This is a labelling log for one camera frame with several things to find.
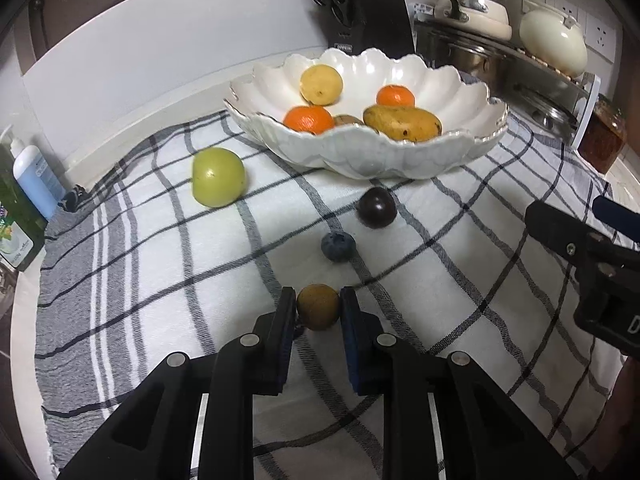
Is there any green dish soap bottle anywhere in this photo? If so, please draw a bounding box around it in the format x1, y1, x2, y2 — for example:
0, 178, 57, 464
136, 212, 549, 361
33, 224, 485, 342
0, 146, 47, 272

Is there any small brown kiwi fruit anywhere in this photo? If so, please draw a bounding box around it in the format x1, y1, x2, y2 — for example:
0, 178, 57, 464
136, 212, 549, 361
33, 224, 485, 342
297, 284, 340, 330

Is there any yellow mango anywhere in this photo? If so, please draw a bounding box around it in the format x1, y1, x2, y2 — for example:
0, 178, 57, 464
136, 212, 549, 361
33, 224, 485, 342
363, 105, 442, 143

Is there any black knife block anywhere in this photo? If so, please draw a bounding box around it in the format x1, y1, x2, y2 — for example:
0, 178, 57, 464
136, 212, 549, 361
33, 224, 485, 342
323, 0, 414, 58

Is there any blueberry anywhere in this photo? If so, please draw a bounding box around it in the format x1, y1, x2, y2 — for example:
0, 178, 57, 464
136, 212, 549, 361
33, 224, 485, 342
321, 231, 357, 263

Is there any checkered kitchen towel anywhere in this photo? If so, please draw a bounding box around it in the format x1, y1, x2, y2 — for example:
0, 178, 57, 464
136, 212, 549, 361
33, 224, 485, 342
35, 112, 623, 471

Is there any orange mandarin in bowl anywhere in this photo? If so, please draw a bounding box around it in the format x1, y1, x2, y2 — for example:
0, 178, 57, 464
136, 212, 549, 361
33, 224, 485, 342
376, 84, 416, 107

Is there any green apple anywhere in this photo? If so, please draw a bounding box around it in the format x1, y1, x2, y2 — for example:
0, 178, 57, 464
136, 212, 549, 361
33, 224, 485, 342
191, 148, 246, 208

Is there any steel pot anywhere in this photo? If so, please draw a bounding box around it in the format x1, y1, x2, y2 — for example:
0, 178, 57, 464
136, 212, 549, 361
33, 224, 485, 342
416, 30, 510, 96

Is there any metal dish rack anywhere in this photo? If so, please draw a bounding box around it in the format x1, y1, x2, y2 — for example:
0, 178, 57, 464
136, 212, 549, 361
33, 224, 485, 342
412, 3, 601, 148

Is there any glass jar with preserves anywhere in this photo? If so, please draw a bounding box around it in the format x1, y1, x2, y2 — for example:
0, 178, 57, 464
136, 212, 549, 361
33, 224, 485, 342
578, 94, 627, 174

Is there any white scalloped fruit bowl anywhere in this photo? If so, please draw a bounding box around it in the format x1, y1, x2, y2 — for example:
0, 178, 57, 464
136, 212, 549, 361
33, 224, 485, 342
224, 49, 508, 180

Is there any wall power socket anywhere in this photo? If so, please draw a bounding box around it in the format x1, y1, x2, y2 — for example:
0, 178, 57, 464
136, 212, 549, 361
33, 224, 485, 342
522, 0, 617, 64

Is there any cream saucepan with handle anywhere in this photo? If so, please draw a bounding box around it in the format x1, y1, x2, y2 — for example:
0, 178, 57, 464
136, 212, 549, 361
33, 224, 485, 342
422, 0, 512, 42

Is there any orange mandarin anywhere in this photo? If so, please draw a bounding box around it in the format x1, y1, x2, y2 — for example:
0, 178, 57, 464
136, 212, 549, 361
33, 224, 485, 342
283, 105, 335, 136
376, 84, 416, 107

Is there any blue pump lotion bottle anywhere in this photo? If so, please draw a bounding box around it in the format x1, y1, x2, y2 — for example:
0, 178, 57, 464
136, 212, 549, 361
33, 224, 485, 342
1, 125, 67, 221

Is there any dark purple plum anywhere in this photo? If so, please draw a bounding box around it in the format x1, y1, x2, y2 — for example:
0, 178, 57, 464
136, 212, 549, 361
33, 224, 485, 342
356, 186, 397, 229

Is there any yellow lemon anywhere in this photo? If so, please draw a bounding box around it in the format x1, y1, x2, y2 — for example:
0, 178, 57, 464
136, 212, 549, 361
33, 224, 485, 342
299, 64, 343, 106

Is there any person's right hand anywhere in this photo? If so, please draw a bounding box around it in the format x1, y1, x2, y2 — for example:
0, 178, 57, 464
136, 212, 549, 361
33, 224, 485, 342
589, 358, 639, 479

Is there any cream pot lid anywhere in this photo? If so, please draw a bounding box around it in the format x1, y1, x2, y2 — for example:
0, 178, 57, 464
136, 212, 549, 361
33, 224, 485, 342
518, 0, 588, 78

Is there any brown spotted banana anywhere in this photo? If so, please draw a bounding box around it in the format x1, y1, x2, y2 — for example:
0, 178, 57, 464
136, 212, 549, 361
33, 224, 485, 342
333, 114, 378, 134

